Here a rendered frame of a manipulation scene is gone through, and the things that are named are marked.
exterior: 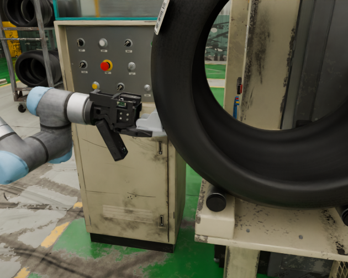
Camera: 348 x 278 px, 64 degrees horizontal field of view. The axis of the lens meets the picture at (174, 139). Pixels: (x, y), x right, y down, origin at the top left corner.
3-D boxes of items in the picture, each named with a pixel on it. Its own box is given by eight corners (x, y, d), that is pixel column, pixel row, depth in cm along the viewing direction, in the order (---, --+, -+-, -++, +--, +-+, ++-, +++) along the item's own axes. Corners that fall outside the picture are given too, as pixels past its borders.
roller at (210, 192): (212, 145, 94) (216, 133, 92) (225, 149, 94) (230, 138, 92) (203, 208, 63) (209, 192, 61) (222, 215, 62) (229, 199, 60)
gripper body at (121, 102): (135, 103, 62) (83, 94, 63) (132, 138, 65) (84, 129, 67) (145, 95, 69) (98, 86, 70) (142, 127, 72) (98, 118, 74)
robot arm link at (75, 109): (67, 127, 67) (83, 116, 75) (85, 130, 67) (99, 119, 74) (66, 96, 64) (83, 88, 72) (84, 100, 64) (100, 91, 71)
